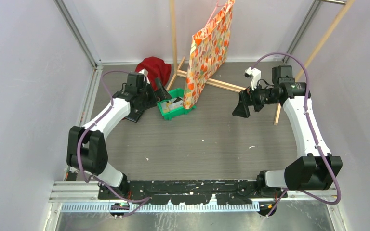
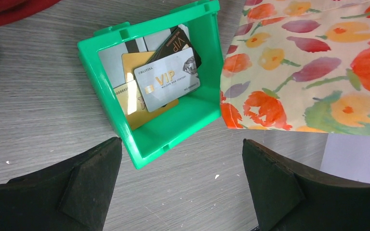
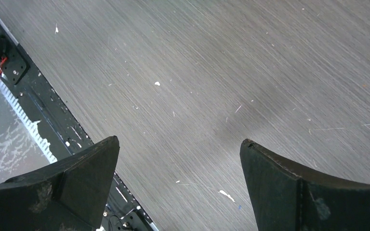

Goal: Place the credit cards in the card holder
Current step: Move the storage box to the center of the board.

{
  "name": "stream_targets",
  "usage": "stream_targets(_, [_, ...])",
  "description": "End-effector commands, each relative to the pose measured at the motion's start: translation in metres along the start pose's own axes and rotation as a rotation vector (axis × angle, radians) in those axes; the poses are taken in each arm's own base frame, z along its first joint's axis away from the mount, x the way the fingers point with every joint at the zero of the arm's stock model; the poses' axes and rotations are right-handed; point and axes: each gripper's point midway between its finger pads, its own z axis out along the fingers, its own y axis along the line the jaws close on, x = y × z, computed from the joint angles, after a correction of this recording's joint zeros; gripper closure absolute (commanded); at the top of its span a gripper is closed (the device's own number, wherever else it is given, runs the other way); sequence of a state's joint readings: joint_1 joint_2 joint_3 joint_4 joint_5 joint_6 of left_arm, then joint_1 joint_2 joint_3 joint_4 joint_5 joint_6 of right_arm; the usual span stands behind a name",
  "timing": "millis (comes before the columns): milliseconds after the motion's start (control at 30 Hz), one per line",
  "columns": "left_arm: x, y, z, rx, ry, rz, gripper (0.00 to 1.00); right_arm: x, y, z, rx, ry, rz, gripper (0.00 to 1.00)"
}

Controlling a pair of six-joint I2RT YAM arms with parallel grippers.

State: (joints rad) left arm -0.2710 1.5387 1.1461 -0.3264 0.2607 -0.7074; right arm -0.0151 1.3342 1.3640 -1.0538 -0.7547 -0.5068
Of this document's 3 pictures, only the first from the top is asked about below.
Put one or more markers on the green plastic bin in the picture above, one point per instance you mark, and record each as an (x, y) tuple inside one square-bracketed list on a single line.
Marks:
[(178, 92)]

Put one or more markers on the white silver credit card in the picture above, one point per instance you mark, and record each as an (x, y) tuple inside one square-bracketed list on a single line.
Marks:
[(171, 104)]

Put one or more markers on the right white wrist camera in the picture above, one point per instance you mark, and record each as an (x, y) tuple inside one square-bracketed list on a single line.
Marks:
[(254, 75)]

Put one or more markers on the floral orange gift bag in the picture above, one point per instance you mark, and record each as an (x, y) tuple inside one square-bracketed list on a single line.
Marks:
[(208, 52)]

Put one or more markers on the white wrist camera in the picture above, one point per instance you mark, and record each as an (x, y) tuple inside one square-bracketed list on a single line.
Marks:
[(254, 75), (144, 72)]

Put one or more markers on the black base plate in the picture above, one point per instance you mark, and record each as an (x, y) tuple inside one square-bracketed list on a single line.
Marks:
[(191, 192)]

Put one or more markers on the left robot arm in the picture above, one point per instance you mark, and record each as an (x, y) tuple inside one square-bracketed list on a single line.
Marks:
[(87, 151)]

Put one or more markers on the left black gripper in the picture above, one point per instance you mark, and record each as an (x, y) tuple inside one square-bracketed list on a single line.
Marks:
[(161, 94)]

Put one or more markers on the red cloth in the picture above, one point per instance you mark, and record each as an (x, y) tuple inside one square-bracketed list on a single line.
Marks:
[(156, 68)]

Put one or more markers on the wooden rack frame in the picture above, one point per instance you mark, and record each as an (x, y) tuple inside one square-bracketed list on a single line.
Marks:
[(259, 27)]

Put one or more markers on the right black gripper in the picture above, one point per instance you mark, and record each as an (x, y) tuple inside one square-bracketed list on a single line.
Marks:
[(242, 109)]

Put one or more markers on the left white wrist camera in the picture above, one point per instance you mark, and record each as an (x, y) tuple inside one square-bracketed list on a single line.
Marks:
[(144, 72)]

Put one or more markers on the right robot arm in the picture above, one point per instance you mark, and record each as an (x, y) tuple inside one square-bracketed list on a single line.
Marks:
[(315, 166)]

